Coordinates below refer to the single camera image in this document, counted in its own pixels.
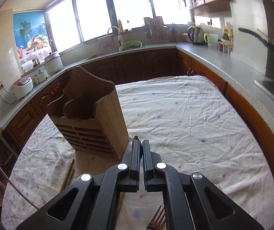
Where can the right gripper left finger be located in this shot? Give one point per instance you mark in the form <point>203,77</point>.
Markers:
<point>91,202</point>

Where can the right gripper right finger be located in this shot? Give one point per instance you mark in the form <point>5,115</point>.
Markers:
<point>191,201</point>

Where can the brown wooden chopstick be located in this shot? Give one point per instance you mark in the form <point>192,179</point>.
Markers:
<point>68,175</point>

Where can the steel fork long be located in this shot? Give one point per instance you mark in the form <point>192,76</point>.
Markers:
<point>158,220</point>

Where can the white floral tablecloth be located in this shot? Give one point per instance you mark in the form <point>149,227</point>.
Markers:
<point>186,120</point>

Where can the wooden utensil holder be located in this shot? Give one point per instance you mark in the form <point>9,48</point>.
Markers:
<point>89,116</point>

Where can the white red rice cooker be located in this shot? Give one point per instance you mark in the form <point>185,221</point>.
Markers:
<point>21,87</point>

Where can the small white cooker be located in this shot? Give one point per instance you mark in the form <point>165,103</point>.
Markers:
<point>40,77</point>

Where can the lower wooden cabinets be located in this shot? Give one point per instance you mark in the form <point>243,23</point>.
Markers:
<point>137,66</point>

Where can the green colander basket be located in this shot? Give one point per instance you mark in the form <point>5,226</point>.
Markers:
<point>130,45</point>

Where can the green white pitcher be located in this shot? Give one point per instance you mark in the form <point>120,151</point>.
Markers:
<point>211,39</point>

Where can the chrome sink faucet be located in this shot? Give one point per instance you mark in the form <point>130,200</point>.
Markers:
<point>116,30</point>

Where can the steel electric kettle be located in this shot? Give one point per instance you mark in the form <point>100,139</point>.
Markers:
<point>195,34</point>

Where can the tropical fruit poster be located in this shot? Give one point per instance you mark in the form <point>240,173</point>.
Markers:
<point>31,36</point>

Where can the knife block rack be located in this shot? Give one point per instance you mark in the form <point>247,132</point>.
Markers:
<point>153,27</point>

